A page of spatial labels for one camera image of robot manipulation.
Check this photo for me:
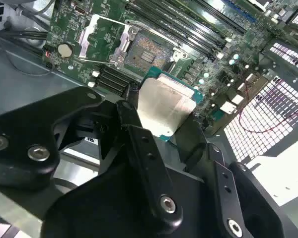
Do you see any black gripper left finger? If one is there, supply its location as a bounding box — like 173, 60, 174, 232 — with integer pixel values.
0, 86, 183, 233

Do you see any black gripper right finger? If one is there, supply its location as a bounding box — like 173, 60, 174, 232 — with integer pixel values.
181, 119, 298, 238

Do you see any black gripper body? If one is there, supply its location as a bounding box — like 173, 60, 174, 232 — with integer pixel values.
43, 161, 222, 238

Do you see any silver CPU with green edge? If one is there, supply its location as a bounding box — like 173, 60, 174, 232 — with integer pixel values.
136, 66, 204, 143

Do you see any metal socket cover frame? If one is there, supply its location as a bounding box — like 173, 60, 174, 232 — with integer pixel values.
77, 13, 134, 67

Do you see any metal socket locking lever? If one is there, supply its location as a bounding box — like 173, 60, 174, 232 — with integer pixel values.
125, 19, 181, 48

